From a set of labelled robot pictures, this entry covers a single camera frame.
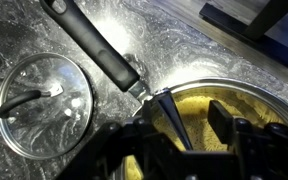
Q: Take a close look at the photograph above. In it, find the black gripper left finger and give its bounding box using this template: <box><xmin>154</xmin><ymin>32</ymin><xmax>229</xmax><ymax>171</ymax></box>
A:
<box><xmin>55</xmin><ymin>99</ymin><xmax>158</xmax><ymax>180</ymax></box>

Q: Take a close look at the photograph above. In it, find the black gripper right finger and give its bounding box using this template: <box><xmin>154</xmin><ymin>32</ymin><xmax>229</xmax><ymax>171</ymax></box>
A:
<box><xmin>207</xmin><ymin>99</ymin><xmax>288</xmax><ymax>180</ymax></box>

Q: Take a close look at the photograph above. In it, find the steel pot with pasta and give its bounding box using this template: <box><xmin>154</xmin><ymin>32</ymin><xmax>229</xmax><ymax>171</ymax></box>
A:
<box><xmin>38</xmin><ymin>0</ymin><xmax>288</xmax><ymax>180</ymax></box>

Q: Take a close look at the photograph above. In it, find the black floor stand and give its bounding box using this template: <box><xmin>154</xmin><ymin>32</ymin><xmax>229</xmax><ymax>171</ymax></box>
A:
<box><xmin>198</xmin><ymin>0</ymin><xmax>288</xmax><ymax>72</ymax></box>

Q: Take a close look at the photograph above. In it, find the glass lid black handle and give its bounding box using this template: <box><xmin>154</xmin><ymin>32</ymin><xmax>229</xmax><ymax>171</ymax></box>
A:
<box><xmin>0</xmin><ymin>52</ymin><xmax>95</xmax><ymax>160</ymax></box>

